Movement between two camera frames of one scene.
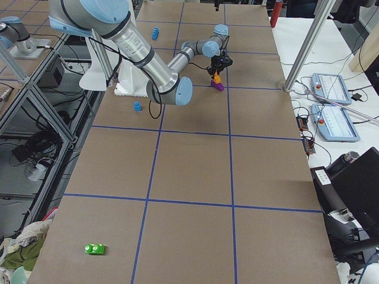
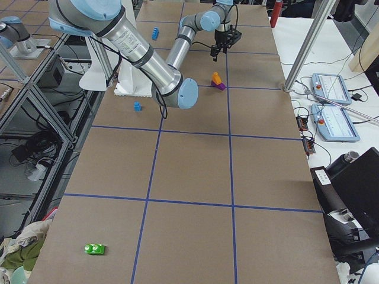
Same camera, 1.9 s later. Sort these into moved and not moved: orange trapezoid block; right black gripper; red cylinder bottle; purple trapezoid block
Moved: right black gripper
Not moved: purple trapezoid block; red cylinder bottle; orange trapezoid block
